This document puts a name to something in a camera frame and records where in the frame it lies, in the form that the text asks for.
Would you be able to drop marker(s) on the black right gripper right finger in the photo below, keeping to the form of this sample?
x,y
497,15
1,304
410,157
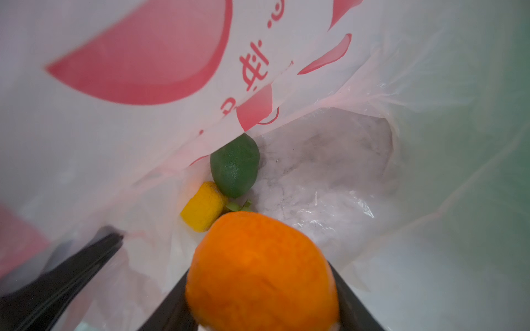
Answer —
x,y
354,316

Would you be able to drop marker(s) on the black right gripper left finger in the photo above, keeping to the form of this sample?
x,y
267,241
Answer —
x,y
173,314

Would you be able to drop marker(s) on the pink plastic bag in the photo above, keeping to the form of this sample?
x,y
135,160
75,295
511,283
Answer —
x,y
395,134

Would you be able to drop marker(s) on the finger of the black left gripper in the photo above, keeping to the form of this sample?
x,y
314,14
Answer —
x,y
40,304

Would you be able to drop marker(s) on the orange fruit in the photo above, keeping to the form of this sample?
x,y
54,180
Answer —
x,y
252,272

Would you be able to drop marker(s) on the dark green lime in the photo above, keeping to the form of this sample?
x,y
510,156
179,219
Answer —
x,y
234,167

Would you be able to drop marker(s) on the small yellow fruit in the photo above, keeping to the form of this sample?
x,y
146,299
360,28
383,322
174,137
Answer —
x,y
204,208

